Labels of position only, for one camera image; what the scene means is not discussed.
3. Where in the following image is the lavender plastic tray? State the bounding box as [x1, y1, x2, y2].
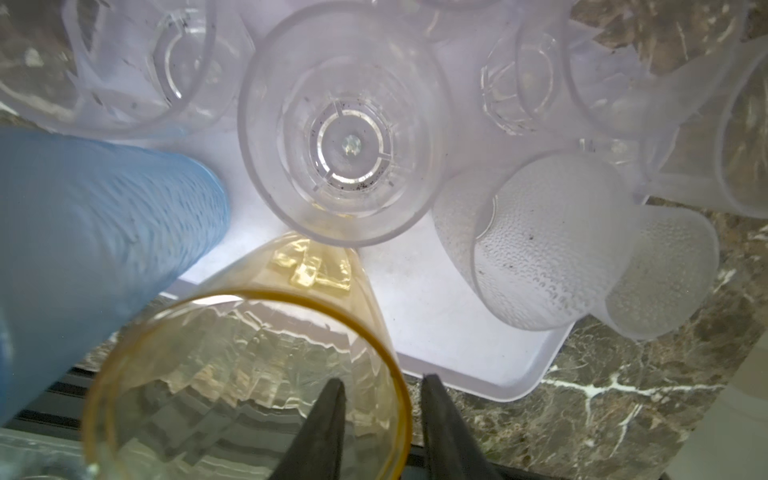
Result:
[170, 3, 569, 402]

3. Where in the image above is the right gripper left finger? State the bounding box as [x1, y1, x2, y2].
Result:
[269, 378, 346, 480]

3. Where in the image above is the frosted dimpled tall cup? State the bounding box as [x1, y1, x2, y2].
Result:
[432, 151, 637, 331]

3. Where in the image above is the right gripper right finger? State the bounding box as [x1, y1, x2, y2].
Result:
[420, 374, 501, 479]

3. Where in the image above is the frosted dimpled small cup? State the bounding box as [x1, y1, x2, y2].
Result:
[591, 205, 719, 340]

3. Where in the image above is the clear ribbed small glass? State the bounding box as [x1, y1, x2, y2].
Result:
[237, 1, 454, 248]

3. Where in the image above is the tall blue plastic tumbler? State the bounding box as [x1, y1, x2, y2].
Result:
[1, 127, 230, 421]

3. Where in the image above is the yellow glass mug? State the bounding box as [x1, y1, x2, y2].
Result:
[81, 232, 412, 479]

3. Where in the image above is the clear faceted small glass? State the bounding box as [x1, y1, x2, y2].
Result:
[472, 1, 593, 152]

